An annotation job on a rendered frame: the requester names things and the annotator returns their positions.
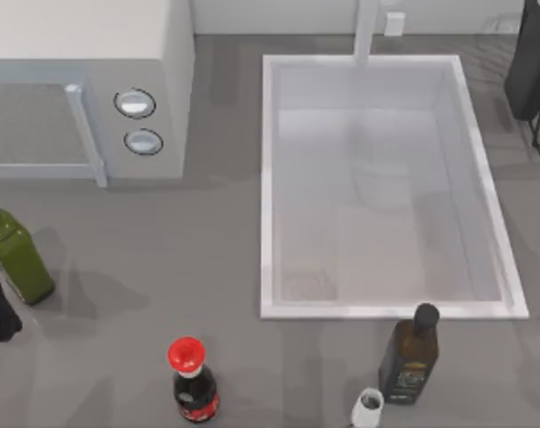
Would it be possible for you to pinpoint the white cup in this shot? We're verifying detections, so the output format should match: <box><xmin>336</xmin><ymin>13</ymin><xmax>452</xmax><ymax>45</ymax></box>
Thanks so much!
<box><xmin>350</xmin><ymin>386</ymin><xmax>386</xmax><ymax>428</ymax></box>

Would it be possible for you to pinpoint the black frame stand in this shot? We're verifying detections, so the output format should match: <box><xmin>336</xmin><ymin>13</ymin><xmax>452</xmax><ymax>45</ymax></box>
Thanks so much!
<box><xmin>503</xmin><ymin>0</ymin><xmax>540</xmax><ymax>157</ymax></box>

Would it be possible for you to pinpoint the small white wall socket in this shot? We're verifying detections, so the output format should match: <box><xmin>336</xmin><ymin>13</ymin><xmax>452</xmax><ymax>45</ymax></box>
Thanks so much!
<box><xmin>384</xmin><ymin>12</ymin><xmax>406</xmax><ymax>37</ymax></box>

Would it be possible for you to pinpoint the dark bottle with red cap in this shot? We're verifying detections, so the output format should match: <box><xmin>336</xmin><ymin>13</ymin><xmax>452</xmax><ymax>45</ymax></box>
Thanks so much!
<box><xmin>167</xmin><ymin>336</ymin><xmax>222</xmax><ymax>424</ymax></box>

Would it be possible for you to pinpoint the microwave door with grey window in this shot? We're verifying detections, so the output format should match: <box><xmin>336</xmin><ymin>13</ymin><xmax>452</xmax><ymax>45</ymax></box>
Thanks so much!
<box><xmin>0</xmin><ymin>82</ymin><xmax>97</xmax><ymax>180</ymax></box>

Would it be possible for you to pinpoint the tall white tap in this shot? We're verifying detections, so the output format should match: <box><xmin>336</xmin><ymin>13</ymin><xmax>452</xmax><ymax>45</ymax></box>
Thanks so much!
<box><xmin>352</xmin><ymin>0</ymin><xmax>379</xmax><ymax>69</ymax></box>

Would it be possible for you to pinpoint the pale microwave oven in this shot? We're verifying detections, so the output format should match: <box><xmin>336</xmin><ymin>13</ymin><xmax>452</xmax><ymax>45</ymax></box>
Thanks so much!
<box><xmin>0</xmin><ymin>0</ymin><xmax>196</xmax><ymax>189</ymax></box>

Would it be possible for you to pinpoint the green bottle with black cap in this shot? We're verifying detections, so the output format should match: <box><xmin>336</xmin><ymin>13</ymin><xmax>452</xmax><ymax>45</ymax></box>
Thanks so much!
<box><xmin>0</xmin><ymin>195</ymin><xmax>57</xmax><ymax>307</ymax></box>

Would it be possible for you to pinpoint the large round microwave knob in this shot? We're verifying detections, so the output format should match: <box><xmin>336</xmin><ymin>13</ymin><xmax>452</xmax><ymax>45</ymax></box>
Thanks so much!
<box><xmin>112</xmin><ymin>86</ymin><xmax>158</xmax><ymax>120</ymax></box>

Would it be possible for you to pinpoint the white sink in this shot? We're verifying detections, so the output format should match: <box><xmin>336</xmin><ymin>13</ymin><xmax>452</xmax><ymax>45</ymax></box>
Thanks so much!
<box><xmin>259</xmin><ymin>53</ymin><xmax>531</xmax><ymax>321</ymax></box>

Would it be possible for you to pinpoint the dark olive bottle, black cap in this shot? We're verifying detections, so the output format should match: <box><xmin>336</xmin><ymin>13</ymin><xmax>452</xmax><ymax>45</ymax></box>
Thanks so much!
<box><xmin>377</xmin><ymin>302</ymin><xmax>442</xmax><ymax>407</ymax></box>

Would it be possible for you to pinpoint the pale microwave door handle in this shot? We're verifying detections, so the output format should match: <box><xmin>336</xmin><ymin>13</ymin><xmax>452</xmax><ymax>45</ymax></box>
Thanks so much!
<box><xmin>64</xmin><ymin>83</ymin><xmax>109</xmax><ymax>189</ymax></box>

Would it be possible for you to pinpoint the small round microwave knob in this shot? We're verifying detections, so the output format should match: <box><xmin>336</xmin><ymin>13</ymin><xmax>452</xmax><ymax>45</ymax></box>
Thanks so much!
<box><xmin>123</xmin><ymin>128</ymin><xmax>165</xmax><ymax>157</ymax></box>

